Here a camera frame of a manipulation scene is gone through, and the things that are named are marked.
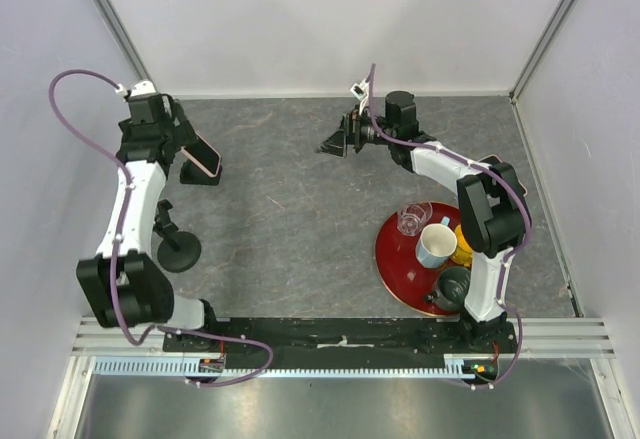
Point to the yellow cup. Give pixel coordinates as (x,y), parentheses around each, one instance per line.
(463,254)

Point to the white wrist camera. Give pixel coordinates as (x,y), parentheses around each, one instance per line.
(139,89)
(362,93)

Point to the black round base phone holder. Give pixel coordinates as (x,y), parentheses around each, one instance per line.
(179,250)

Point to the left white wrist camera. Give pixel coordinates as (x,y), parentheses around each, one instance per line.
(139,89)

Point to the light blue white mug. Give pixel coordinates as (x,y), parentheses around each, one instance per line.
(436,243)

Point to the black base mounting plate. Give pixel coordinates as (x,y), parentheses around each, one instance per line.
(332,342)

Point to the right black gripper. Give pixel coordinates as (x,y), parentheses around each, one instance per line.
(354,127)

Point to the aluminium corner post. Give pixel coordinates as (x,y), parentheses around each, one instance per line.
(541,48)
(124,42)

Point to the aluminium frame front rail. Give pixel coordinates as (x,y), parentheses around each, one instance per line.
(543,338)

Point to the left aluminium corner post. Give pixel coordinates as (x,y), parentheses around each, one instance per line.
(124,42)

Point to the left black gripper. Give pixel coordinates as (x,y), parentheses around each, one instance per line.
(182,133)

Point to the pink case smartphone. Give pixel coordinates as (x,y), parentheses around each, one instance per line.
(203,155)
(493,159)

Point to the red round tray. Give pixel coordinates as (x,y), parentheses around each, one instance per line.
(398,268)

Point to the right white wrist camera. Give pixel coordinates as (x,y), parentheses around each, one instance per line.
(362,93)

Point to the right aluminium corner post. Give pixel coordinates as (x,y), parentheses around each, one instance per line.
(541,48)

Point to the clear glass cup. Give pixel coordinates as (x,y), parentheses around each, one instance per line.
(412,218)

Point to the black folding phone stand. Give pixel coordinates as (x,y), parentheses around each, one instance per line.
(190,174)

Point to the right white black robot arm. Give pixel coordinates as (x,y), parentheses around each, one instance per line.
(494,217)

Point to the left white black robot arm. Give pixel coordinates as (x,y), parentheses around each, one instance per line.
(125,283)

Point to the slotted cable duct rail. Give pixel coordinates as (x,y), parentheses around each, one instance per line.
(205,368)

